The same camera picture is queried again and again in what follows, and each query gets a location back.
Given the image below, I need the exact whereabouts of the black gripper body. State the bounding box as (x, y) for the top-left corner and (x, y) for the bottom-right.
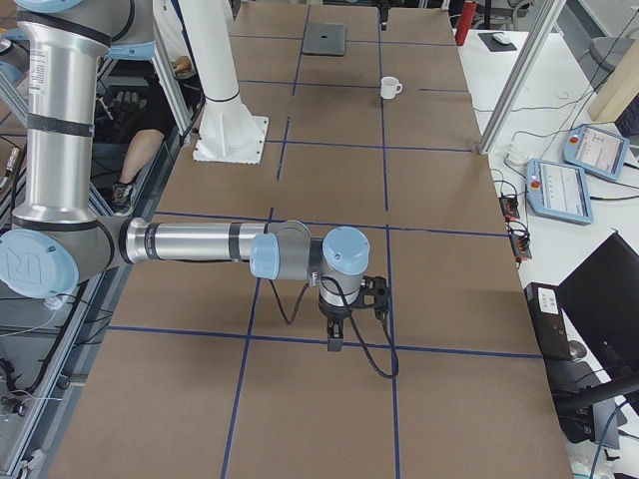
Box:
(376, 0), (394, 18)
(319, 297), (356, 333)

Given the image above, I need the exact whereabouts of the white ceramic cup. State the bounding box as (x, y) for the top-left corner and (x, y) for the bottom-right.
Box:
(379, 76), (403, 100)

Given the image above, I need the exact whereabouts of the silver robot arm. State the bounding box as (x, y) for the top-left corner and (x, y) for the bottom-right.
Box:
(1, 1), (369, 351)

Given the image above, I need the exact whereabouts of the grey closed laptop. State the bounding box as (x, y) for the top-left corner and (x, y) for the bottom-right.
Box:
(302, 23), (346, 57)

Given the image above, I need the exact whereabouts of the red cylinder bottle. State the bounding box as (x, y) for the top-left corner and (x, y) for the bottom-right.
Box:
(455, 0), (476, 47)

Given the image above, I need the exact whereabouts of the black mouse pad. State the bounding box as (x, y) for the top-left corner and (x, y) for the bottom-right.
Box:
(478, 32), (517, 52)

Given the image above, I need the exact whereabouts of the white computer mouse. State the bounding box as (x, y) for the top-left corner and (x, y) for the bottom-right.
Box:
(492, 32), (511, 45)

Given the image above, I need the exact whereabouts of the near orange connector board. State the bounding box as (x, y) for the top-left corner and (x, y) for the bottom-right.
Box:
(506, 221), (532, 264)

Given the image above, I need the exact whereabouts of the orange connector board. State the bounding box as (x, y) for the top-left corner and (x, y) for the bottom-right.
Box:
(497, 180), (520, 221)
(506, 221), (532, 264)

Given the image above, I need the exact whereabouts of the black desktop box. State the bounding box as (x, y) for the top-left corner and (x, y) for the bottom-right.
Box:
(524, 282), (586, 361)

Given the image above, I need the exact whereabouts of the far orange connector board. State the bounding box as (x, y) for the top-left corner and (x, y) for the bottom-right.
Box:
(497, 180), (520, 221)

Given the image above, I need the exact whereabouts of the grey office chair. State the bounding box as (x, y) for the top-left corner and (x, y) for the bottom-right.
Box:
(588, 37), (635, 74)

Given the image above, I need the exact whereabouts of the near blue teach pendant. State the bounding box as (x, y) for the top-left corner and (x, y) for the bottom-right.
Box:
(526, 159), (594, 225)

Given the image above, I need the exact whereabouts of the blue teach pendant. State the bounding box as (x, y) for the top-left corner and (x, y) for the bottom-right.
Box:
(526, 159), (594, 225)
(563, 125), (629, 182)

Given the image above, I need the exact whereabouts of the far blue teach pendant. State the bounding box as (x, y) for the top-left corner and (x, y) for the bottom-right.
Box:
(563, 125), (629, 182)

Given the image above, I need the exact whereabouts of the black monitor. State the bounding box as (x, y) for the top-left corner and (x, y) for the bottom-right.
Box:
(558, 233), (638, 378)

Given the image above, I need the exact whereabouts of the person in grey sweater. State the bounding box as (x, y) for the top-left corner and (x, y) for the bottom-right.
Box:
(99, 0), (206, 217)

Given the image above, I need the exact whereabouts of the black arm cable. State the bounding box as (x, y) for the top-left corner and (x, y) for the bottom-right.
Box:
(268, 276), (400, 380)

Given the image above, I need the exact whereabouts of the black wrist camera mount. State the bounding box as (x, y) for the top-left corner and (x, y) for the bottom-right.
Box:
(351, 275), (390, 321)

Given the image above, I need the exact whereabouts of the aluminium frame post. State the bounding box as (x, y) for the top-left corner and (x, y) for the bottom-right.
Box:
(477, 0), (566, 155)

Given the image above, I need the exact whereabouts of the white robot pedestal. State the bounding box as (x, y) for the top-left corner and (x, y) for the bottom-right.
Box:
(179, 0), (269, 165)

